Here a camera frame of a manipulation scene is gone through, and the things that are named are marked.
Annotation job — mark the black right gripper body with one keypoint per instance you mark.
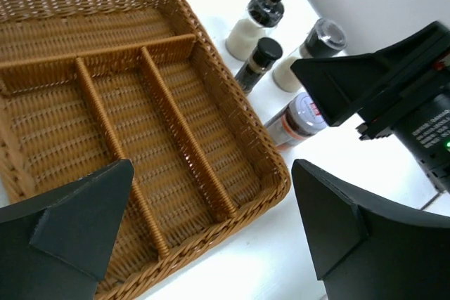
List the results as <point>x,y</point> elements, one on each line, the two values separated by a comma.
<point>410,99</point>

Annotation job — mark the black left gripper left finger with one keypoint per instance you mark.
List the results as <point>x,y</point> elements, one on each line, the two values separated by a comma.
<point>57,245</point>

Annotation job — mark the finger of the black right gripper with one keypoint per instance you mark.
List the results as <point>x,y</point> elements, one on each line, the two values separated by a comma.
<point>339,86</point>

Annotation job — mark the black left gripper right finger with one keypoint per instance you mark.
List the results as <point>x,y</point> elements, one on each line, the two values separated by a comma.
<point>364,246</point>

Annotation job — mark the sauce jar white red lid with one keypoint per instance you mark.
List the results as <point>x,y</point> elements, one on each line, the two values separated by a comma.
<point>298,121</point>

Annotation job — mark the small pepper jar black cap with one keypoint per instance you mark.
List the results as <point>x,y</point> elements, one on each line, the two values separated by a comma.
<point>261,60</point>

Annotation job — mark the salt bottle black knob cap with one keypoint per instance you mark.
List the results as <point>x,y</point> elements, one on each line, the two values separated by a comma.
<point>261,17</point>

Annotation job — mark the brown wicker divided basket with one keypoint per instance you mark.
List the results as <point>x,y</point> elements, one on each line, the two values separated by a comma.
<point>87,82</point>

